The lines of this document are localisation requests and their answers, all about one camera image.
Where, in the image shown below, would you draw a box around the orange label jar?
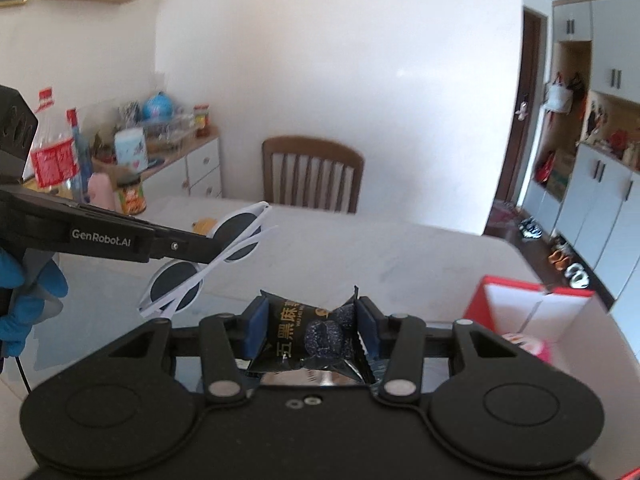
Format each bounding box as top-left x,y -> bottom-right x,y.
117,174 -> 146,216

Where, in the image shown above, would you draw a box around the pink small bottle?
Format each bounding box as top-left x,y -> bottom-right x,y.
88,174 -> 116,211

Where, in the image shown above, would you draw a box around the dark brown door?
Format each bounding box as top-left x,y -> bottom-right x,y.
495,6 -> 547,204

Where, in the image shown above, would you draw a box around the white frame sunglasses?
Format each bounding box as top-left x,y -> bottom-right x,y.
137,202 -> 274,320

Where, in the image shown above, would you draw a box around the red and white cardboard box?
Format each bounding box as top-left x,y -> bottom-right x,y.
462,276 -> 640,479

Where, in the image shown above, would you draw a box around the blue gloved hand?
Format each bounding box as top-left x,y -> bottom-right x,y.
1,259 -> 68,358

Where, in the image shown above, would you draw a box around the large red label bottle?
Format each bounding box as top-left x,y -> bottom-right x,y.
29,87 -> 82,202

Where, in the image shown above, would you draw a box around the pink plush toy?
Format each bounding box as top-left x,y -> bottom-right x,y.
502,333 -> 551,363

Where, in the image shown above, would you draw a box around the yellow bread bun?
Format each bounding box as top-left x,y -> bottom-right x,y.
192,218 -> 217,236

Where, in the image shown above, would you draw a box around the blue globe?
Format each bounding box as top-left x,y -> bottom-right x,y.
141,91 -> 174,122

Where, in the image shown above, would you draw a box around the white drawer cabinet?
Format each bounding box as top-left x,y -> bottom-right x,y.
92,127 -> 225,201

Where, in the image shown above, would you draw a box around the brown wooden chair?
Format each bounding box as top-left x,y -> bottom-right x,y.
262,136 -> 364,214

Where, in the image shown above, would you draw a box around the grey wall cabinet unit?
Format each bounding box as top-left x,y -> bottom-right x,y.
523,0 -> 639,327

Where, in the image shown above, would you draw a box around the black snack packet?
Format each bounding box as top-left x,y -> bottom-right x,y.
248,290 -> 375,385

